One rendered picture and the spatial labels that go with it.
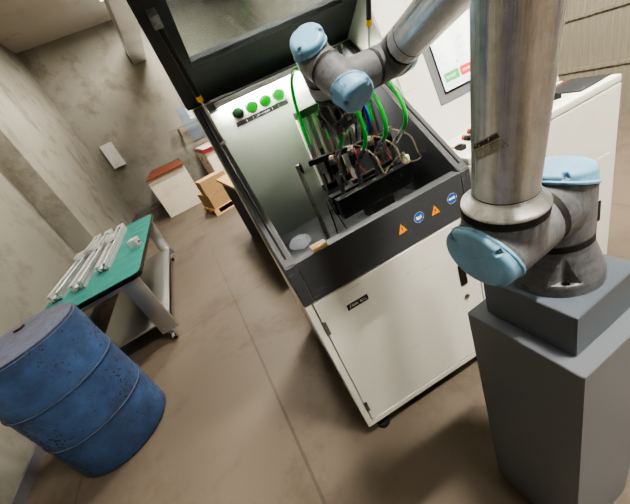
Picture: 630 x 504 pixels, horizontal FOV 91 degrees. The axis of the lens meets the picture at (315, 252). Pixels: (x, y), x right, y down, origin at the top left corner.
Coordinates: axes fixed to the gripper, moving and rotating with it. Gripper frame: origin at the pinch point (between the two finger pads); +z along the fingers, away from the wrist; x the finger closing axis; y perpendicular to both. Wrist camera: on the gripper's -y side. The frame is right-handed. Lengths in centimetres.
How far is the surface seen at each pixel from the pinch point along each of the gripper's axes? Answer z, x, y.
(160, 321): 129, -187, -46
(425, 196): 18.2, 11.5, 27.3
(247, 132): 16.3, -26.6, -37.1
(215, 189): 343, -170, -295
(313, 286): 10.8, -34.3, 33.3
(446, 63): 26, 50, -14
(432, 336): 57, -12, 67
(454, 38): 25, 58, -19
